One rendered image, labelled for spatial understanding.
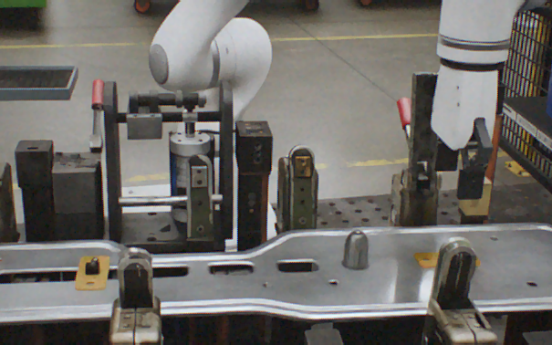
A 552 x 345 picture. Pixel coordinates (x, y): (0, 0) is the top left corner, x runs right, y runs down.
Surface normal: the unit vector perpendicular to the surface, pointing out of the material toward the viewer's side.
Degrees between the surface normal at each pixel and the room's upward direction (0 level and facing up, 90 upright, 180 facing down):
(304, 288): 0
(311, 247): 0
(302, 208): 78
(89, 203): 90
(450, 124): 89
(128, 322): 0
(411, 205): 90
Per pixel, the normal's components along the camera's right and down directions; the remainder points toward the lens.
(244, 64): 0.58, 0.48
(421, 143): 0.13, 0.22
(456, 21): -0.70, 0.25
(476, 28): -0.20, 0.36
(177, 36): -0.52, -0.05
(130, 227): 0.03, -0.93
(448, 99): -0.99, 0.03
